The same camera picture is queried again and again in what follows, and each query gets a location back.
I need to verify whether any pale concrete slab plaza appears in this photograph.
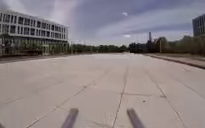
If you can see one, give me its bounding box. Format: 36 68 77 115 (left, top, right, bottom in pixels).
0 53 205 128

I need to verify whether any white multi-storey building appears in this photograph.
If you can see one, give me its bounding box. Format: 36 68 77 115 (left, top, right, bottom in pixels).
0 9 70 57

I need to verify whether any row of trees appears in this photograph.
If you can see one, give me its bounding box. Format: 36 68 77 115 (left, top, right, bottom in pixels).
69 43 130 55
128 35 205 57

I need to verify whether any tall thin tower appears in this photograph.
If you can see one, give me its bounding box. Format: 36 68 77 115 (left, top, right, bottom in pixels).
148 31 153 43

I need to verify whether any dark kerb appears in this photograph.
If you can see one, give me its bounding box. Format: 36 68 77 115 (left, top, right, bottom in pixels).
143 53 205 72

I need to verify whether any dark kerb strip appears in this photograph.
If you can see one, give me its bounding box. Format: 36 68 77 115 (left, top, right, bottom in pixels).
0 53 71 66

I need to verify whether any robot's own part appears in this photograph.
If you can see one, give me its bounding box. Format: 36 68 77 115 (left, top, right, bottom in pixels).
60 107 80 128
126 108 146 128

